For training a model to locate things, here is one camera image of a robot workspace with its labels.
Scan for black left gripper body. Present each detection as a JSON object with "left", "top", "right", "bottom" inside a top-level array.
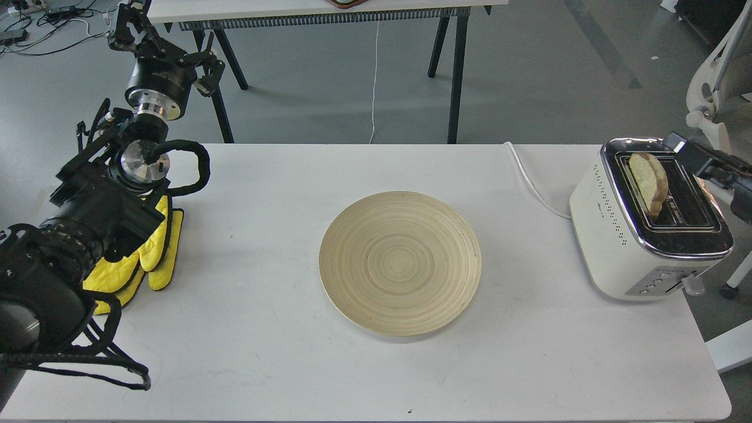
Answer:
[{"left": 125, "top": 56, "right": 198, "bottom": 121}]

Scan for cables on floor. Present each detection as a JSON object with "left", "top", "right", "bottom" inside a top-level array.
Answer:
[{"left": 0, "top": 0, "right": 118, "bottom": 56}]

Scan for round bamboo plate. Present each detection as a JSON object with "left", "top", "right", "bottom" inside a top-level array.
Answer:
[{"left": 319, "top": 191, "right": 482, "bottom": 337}]

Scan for slice of bread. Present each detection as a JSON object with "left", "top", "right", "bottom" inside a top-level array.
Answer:
[{"left": 629, "top": 152, "right": 669, "bottom": 219}]

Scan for thin white hanging cable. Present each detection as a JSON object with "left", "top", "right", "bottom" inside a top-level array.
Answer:
[{"left": 368, "top": 21, "right": 380, "bottom": 145}]

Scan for cream white toaster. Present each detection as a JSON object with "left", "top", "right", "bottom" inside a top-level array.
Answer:
[{"left": 569, "top": 137, "right": 733, "bottom": 301}]

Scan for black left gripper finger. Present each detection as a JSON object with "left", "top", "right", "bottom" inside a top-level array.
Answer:
[
  {"left": 178, "top": 50, "right": 225, "bottom": 98},
  {"left": 109, "top": 1, "right": 162, "bottom": 58}
]

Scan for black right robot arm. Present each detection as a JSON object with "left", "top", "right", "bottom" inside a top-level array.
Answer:
[{"left": 660, "top": 132, "right": 751, "bottom": 224}]

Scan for yellow oven mitt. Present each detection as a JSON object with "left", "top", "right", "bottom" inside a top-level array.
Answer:
[{"left": 83, "top": 196, "right": 184, "bottom": 307}]

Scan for white toaster power cable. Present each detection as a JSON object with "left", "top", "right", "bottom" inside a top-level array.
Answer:
[{"left": 504, "top": 141, "right": 573, "bottom": 221}]

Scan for background table with black legs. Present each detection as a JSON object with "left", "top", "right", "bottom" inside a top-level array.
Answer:
[{"left": 147, "top": 1, "right": 501, "bottom": 145}]

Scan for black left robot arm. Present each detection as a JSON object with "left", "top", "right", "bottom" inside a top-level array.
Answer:
[{"left": 1, "top": 1, "right": 224, "bottom": 402}]

